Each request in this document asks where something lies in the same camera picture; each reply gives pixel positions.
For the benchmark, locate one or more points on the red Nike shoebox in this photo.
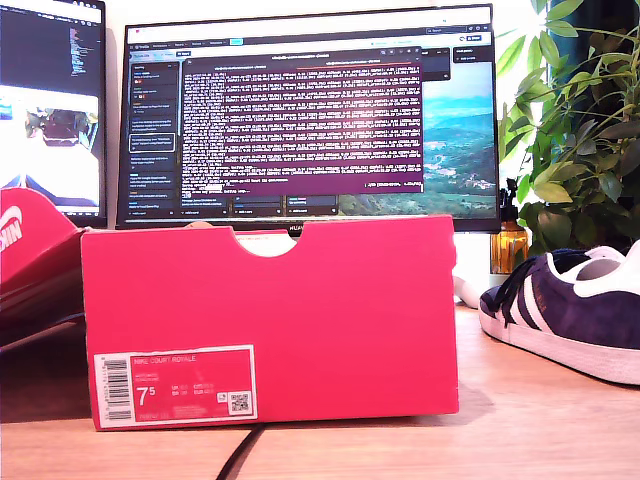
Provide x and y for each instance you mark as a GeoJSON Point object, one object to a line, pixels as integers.
{"type": "Point", "coordinates": [300, 325]}

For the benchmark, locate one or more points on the blue suede white-striped shoe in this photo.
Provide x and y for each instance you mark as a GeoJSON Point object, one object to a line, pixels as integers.
{"type": "Point", "coordinates": [575, 310]}

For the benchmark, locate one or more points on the dark-framed computer monitor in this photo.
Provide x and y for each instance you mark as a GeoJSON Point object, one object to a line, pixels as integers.
{"type": "Point", "coordinates": [50, 50]}

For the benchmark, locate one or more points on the white game controller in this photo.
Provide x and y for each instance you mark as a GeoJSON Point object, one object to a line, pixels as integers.
{"type": "Point", "coordinates": [465, 292]}

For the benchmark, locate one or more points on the wide Huawei computer monitor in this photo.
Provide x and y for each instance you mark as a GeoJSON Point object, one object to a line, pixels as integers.
{"type": "Point", "coordinates": [300, 125]}

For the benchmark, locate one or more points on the green leafy houseplant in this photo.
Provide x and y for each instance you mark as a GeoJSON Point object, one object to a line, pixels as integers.
{"type": "Point", "coordinates": [575, 150]}

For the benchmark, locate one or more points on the amber pump bottle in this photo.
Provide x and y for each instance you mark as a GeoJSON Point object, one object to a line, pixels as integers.
{"type": "Point", "coordinates": [509, 245]}

